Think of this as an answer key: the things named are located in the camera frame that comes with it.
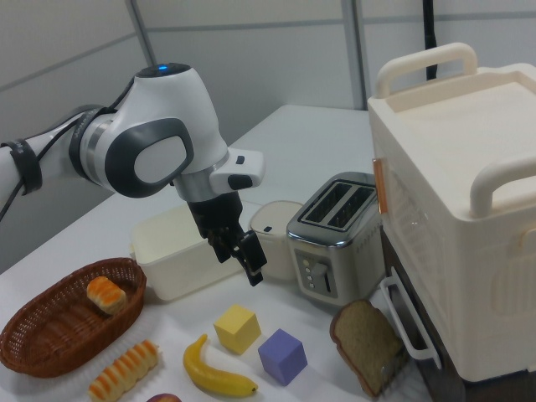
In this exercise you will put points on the orange striped bread loaf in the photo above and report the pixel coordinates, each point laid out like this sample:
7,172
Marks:
125,370

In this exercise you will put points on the cream plastic cabinet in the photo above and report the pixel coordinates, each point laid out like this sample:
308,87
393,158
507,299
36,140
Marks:
452,167

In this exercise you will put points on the white square plastic container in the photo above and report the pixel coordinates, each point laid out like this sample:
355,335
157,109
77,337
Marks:
167,255

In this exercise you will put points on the dark brown drawer base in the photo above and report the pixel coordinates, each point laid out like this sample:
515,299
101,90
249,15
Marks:
452,387

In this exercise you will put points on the red apple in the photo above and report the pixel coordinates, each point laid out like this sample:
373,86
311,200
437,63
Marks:
163,398

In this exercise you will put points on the yellow banana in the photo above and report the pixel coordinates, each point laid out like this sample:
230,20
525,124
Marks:
209,372

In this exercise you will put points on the cream silver toaster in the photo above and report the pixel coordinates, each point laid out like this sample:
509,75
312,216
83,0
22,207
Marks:
335,251

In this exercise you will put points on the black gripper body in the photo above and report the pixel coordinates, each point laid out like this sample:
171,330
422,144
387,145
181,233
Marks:
215,218

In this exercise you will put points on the brown bread slice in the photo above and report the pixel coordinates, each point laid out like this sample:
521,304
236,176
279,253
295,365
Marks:
364,343

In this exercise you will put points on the small orange bread roll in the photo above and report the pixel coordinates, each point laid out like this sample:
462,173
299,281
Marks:
106,295

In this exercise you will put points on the purple cube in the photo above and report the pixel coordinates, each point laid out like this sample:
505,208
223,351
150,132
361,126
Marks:
282,358

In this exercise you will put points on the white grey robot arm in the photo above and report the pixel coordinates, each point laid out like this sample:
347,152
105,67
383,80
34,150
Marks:
167,104

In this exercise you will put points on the yellow cube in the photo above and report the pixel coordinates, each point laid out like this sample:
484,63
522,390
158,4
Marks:
238,331

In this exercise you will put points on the black vertical pole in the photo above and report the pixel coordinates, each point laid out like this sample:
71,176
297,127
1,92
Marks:
430,37

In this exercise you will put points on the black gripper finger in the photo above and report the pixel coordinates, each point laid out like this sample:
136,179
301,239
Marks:
253,257
221,250

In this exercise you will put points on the brown wicker basket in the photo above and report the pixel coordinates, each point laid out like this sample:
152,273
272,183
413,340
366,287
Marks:
54,339

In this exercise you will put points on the small cream trash can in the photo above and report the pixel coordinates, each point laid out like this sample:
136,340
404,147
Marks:
274,251

